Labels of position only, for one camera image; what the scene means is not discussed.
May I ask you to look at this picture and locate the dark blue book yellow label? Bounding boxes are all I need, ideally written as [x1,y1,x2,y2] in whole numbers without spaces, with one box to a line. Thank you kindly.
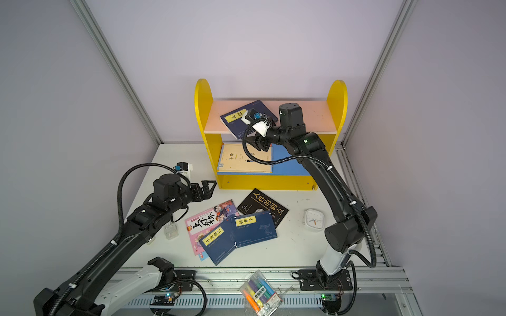
[220,100,279,140]

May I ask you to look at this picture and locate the cream book blue edge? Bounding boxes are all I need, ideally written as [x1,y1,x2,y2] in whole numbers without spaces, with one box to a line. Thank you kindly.
[217,144,272,173]

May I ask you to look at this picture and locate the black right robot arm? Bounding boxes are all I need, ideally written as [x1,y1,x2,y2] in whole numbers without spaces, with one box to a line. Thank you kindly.
[242,103,378,282]

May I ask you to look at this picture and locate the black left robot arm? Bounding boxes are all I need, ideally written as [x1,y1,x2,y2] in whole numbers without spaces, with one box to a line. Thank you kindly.
[34,164,217,315]

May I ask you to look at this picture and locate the small clear plastic box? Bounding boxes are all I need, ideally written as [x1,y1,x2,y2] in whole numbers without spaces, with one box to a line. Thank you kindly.
[163,222,179,240]

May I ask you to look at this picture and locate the pink children's book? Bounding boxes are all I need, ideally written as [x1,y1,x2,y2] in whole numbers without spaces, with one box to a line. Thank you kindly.
[185,200,239,255]

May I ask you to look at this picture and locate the yellow shelf pink blue boards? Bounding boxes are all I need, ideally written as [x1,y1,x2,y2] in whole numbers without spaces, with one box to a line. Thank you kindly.
[194,79,348,190]

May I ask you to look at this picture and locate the dark blue bottom book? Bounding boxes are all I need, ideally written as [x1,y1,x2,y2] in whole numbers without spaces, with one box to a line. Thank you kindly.
[200,217,237,266]

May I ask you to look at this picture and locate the light blue thin book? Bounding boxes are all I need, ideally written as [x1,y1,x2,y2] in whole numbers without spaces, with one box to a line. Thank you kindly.
[198,251,209,261]

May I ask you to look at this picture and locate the black book gold lettering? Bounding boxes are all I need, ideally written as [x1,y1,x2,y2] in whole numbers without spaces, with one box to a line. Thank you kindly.
[237,188,289,228]

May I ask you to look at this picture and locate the pack of coloured markers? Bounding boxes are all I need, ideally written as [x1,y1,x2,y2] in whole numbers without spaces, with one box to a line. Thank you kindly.
[240,270,282,316]

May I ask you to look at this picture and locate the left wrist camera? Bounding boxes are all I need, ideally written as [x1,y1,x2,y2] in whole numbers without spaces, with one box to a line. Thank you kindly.
[174,162,193,178]

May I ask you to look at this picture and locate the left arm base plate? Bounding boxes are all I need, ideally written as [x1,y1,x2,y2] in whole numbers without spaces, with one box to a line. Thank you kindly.
[141,257,196,293]

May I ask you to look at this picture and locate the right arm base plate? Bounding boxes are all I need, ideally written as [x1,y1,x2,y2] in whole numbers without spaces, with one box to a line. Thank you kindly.
[291,269,354,291]

